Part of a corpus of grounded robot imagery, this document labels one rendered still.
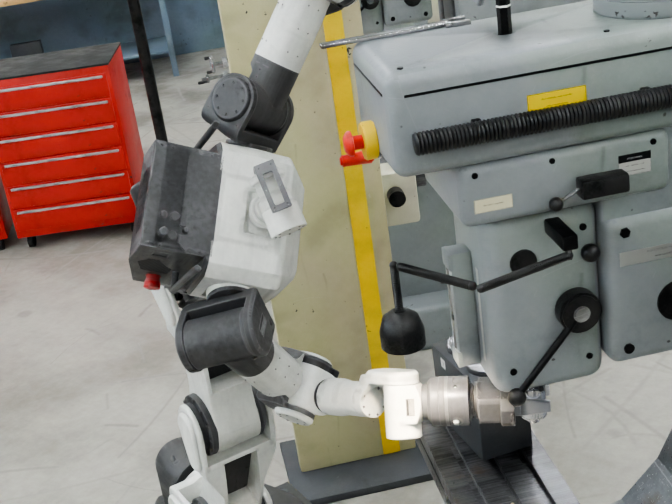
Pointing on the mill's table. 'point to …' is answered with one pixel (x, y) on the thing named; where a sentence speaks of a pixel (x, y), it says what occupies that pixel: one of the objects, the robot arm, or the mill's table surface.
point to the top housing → (508, 80)
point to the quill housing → (531, 298)
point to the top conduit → (543, 120)
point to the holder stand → (475, 438)
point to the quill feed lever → (581, 298)
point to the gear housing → (549, 177)
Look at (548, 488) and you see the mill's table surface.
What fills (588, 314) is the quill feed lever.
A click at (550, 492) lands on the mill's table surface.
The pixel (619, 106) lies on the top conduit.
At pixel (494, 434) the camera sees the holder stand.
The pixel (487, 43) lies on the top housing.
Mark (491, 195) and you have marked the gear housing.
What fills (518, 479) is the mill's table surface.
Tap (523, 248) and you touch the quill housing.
